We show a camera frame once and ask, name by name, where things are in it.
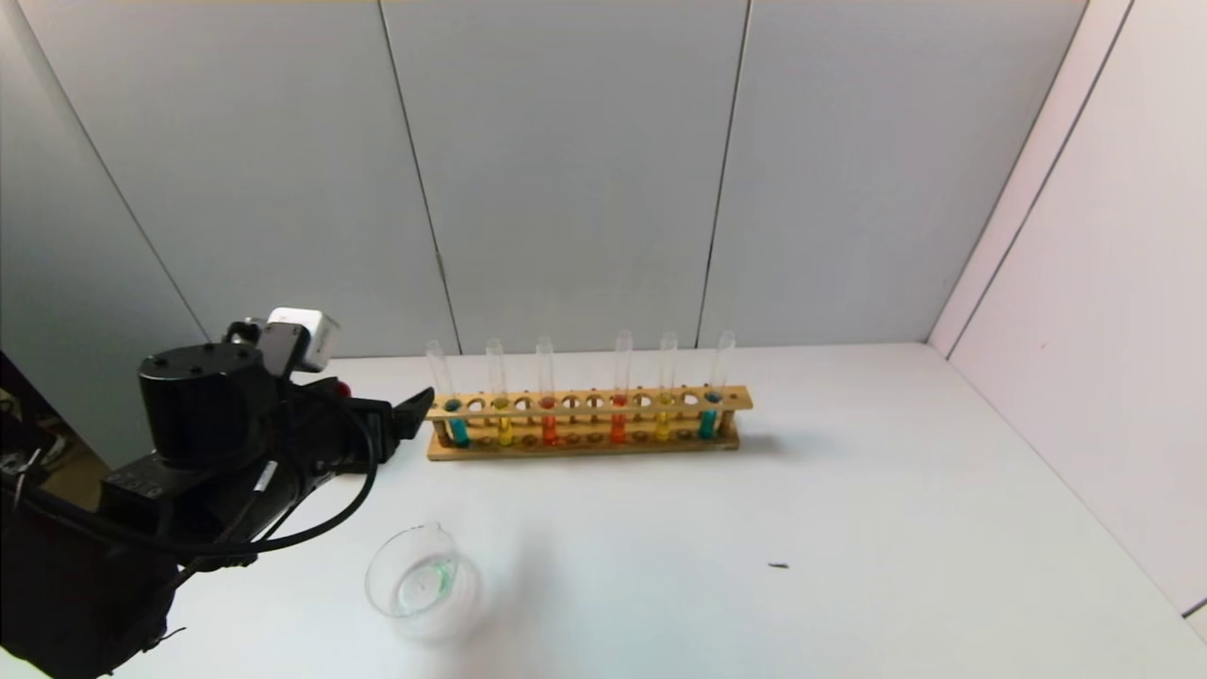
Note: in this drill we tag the clear glass beaker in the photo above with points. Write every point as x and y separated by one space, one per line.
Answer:
424 589

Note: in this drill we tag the blue pigment glass test tube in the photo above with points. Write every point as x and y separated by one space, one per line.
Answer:
706 424
459 432

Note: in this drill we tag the wooden test tube rack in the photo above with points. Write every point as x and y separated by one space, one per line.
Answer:
585 411

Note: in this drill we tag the black metal stand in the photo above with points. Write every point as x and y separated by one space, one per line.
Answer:
14 396

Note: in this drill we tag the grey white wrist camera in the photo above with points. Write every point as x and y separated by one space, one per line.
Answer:
302 330

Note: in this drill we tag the red pigment glass test tube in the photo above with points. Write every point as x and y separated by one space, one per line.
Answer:
618 429
549 430

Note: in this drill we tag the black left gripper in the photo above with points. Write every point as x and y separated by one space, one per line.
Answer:
376 426

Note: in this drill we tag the yellow pigment glass test tube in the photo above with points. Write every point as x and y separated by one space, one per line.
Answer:
662 427
505 432

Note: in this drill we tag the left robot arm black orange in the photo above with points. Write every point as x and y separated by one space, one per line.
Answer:
203 405

